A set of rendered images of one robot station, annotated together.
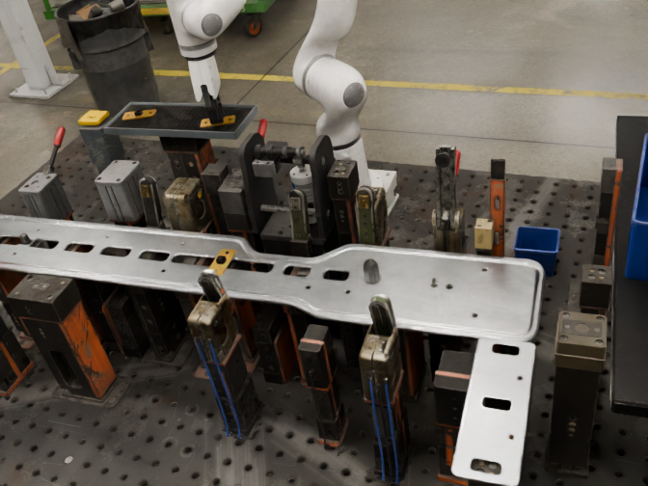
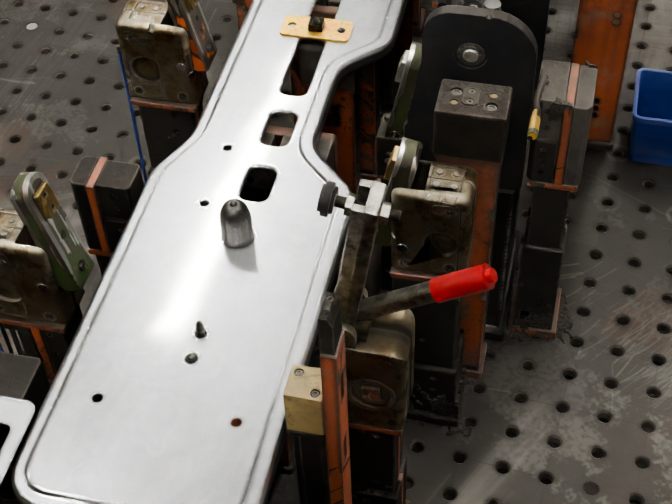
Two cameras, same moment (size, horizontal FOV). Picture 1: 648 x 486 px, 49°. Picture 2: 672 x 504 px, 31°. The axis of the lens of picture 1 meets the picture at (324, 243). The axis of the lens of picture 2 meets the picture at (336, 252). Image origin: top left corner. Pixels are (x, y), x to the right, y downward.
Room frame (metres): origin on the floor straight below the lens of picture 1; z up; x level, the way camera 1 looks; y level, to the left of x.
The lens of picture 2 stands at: (1.04, -0.90, 1.88)
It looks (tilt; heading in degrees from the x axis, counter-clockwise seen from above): 48 degrees down; 81
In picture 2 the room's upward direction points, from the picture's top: 3 degrees counter-clockwise
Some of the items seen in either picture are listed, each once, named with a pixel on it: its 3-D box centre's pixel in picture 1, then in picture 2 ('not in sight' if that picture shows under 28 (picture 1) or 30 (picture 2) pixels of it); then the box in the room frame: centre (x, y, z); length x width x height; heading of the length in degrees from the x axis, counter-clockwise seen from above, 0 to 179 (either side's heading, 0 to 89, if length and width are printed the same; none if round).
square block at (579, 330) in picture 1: (574, 398); not in sight; (0.79, -0.39, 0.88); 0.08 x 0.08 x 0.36; 66
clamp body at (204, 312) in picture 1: (227, 365); (175, 124); (1.03, 0.24, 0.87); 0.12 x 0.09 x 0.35; 156
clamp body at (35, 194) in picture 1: (63, 236); not in sight; (1.61, 0.70, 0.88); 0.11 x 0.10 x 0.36; 156
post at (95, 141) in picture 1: (121, 191); not in sight; (1.73, 0.53, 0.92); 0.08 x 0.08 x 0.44; 66
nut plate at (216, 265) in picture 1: (221, 259); (316, 25); (1.22, 0.23, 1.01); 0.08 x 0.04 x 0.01; 156
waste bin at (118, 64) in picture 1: (115, 63); not in sight; (4.20, 1.05, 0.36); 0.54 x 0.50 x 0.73; 151
